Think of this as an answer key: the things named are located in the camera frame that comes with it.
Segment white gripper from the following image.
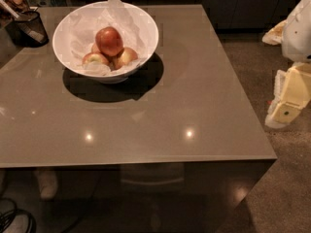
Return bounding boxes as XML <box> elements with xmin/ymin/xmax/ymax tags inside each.
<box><xmin>265</xmin><ymin>0</ymin><xmax>311</xmax><ymax>129</ymax></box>

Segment right red-yellow apple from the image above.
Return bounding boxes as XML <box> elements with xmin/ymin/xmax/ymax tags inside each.
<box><xmin>113</xmin><ymin>47</ymin><xmax>138</xmax><ymax>70</ymax></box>

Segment red-yellow apple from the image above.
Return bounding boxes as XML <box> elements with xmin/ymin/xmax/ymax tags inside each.
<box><xmin>82</xmin><ymin>52</ymin><xmax>110</xmax><ymax>65</ymax></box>
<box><xmin>113</xmin><ymin>47</ymin><xmax>138</xmax><ymax>70</ymax></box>

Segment white ceramic bowl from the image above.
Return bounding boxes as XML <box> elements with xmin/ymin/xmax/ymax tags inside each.
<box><xmin>52</xmin><ymin>1</ymin><xmax>160</xmax><ymax>84</ymax></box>

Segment hidden back red apple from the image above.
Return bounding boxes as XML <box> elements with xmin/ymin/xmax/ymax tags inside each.
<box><xmin>91</xmin><ymin>43</ymin><xmax>101</xmax><ymax>52</ymax></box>

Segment left red-yellow apple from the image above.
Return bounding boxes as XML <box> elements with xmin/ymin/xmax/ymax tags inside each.
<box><xmin>82</xmin><ymin>52</ymin><xmax>110</xmax><ymax>65</ymax></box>

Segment white paper bowl liner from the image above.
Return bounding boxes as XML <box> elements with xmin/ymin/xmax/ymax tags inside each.
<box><xmin>66</xmin><ymin>0</ymin><xmax>156</xmax><ymax>77</ymax></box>

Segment white object under table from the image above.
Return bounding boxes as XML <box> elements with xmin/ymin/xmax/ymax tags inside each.
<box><xmin>35</xmin><ymin>169</ymin><xmax>58</xmax><ymax>200</ymax></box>

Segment black mesh pen cup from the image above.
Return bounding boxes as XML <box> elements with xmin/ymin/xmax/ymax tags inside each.
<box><xmin>14</xmin><ymin>11</ymin><xmax>49</xmax><ymax>48</ymax></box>

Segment black cables on floor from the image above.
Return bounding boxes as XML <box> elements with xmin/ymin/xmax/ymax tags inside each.
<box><xmin>0</xmin><ymin>198</ymin><xmax>37</xmax><ymax>233</ymax></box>

